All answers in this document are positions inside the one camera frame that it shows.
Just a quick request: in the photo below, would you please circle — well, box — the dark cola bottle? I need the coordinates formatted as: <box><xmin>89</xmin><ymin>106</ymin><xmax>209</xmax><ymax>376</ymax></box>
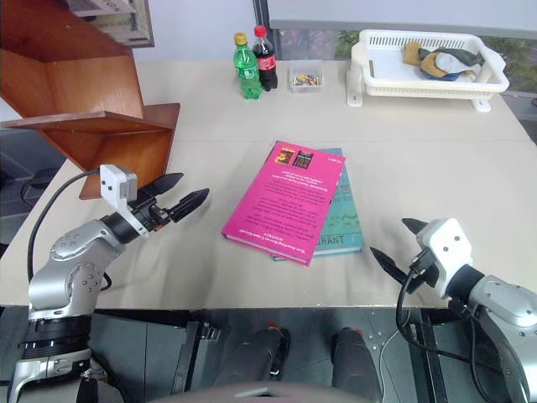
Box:
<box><xmin>252</xmin><ymin>25</ymin><xmax>279</xmax><ymax>93</ymax></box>

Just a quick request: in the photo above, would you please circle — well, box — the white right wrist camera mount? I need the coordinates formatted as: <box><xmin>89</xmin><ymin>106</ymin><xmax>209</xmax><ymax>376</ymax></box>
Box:
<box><xmin>415</xmin><ymin>217</ymin><xmax>475</xmax><ymax>300</ymax></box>

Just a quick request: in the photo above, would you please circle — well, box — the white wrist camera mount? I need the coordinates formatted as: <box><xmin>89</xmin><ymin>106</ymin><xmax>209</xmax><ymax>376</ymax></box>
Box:
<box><xmin>415</xmin><ymin>217</ymin><xmax>475</xmax><ymax>300</ymax></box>
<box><xmin>98</xmin><ymin>164</ymin><xmax>151</xmax><ymax>241</ymax></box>

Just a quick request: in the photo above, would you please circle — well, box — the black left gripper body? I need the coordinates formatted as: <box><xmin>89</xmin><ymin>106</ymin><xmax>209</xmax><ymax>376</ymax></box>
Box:
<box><xmin>128</xmin><ymin>195</ymin><xmax>178</xmax><ymax>234</ymax></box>

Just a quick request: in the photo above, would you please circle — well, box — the green soda bottle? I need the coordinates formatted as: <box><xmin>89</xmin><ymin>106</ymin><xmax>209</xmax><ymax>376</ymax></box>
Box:
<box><xmin>232</xmin><ymin>32</ymin><xmax>263</xmax><ymax>101</ymax></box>

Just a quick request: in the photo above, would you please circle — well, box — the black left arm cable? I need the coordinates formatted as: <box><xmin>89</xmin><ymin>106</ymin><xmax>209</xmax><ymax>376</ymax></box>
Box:
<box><xmin>27</xmin><ymin>168</ymin><xmax>102</xmax><ymax>281</ymax></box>

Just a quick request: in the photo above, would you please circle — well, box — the black office chair base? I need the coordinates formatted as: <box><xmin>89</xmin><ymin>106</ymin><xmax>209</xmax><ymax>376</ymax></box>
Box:
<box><xmin>19</xmin><ymin>167</ymin><xmax>64</xmax><ymax>207</ymax></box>

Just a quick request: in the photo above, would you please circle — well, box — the white plastic basket rack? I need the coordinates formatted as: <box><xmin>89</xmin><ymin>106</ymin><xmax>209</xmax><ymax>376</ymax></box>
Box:
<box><xmin>345</xmin><ymin>29</ymin><xmax>511</xmax><ymax>113</ymax></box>

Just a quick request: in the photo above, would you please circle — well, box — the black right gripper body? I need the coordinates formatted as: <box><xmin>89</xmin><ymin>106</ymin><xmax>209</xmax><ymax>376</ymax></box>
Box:
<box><xmin>403</xmin><ymin>247</ymin><xmax>437</xmax><ymax>295</ymax></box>

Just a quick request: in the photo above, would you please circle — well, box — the crumpled multicoloured cloth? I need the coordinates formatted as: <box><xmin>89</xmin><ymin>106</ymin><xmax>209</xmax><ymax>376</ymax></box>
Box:
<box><xmin>403</xmin><ymin>40</ymin><xmax>487</xmax><ymax>82</ymax></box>

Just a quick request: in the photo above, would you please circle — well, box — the framed picture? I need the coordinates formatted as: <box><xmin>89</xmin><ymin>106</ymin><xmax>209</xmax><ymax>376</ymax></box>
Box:
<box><xmin>70</xmin><ymin>0</ymin><xmax>156</xmax><ymax>48</ymax></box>

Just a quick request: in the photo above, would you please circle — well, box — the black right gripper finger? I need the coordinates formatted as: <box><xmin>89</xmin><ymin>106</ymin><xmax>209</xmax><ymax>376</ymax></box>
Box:
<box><xmin>401</xmin><ymin>217</ymin><xmax>429</xmax><ymax>241</ymax></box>
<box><xmin>368</xmin><ymin>246</ymin><xmax>409</xmax><ymax>286</ymax></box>

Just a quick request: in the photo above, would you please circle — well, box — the pink hardcover book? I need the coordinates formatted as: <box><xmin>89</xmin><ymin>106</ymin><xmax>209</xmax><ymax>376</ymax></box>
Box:
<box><xmin>221</xmin><ymin>140</ymin><xmax>347</xmax><ymax>268</ymax></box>

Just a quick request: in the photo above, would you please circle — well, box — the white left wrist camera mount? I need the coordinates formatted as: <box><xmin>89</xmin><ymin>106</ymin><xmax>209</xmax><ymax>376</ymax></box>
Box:
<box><xmin>98</xmin><ymin>164</ymin><xmax>151</xmax><ymax>241</ymax></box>

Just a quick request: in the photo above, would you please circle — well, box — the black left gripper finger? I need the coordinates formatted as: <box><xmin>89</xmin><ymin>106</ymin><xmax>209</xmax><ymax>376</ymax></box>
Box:
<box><xmin>169</xmin><ymin>187</ymin><xmax>211</xmax><ymax>222</ymax></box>
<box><xmin>138</xmin><ymin>172</ymin><xmax>185</xmax><ymax>204</ymax></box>

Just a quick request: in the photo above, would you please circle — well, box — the wooden shelf unit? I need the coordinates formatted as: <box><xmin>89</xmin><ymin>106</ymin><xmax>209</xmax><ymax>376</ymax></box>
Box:
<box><xmin>0</xmin><ymin>0</ymin><xmax>181</xmax><ymax>202</ymax></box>

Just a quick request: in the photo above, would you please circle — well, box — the teal paperback book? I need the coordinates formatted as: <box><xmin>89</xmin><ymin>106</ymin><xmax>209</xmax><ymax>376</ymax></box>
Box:
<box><xmin>270</xmin><ymin>147</ymin><xmax>364</xmax><ymax>263</ymax></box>

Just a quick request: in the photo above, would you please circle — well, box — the clear box of coloured clips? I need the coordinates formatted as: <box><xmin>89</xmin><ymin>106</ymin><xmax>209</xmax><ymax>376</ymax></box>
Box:
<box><xmin>287</xmin><ymin>59</ymin><xmax>324</xmax><ymax>95</ymax></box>

